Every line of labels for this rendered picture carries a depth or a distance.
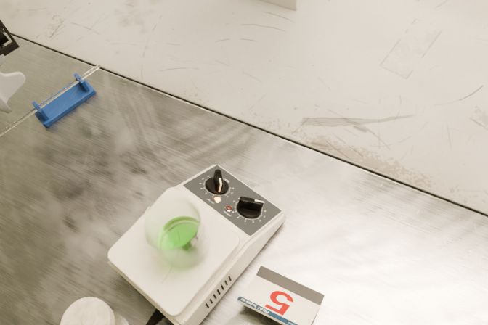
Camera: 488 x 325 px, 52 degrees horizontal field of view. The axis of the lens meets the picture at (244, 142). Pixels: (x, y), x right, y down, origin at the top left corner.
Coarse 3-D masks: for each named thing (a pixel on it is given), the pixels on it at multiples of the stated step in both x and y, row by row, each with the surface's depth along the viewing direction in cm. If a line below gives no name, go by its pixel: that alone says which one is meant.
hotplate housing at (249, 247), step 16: (192, 176) 69; (256, 192) 69; (208, 208) 64; (272, 224) 65; (240, 240) 61; (256, 240) 62; (240, 256) 60; (224, 272) 60; (240, 272) 64; (208, 288) 59; (224, 288) 62; (192, 304) 58; (208, 304) 60; (160, 320) 61; (176, 320) 57; (192, 320) 59
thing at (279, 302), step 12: (252, 288) 63; (264, 288) 63; (276, 288) 64; (252, 300) 60; (264, 300) 61; (276, 300) 61; (288, 300) 62; (300, 300) 62; (276, 312) 60; (288, 312) 60; (300, 312) 60; (312, 312) 61; (300, 324) 58
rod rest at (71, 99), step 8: (72, 88) 84; (80, 88) 84; (88, 88) 83; (64, 96) 83; (72, 96) 83; (80, 96) 83; (88, 96) 83; (48, 104) 83; (56, 104) 82; (64, 104) 82; (72, 104) 82; (40, 112) 79; (48, 112) 82; (56, 112) 82; (64, 112) 82; (40, 120) 81; (48, 120) 81; (56, 120) 82
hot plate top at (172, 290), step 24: (168, 192) 63; (120, 240) 61; (216, 240) 59; (120, 264) 59; (144, 264) 59; (216, 264) 58; (144, 288) 57; (168, 288) 57; (192, 288) 57; (168, 312) 56
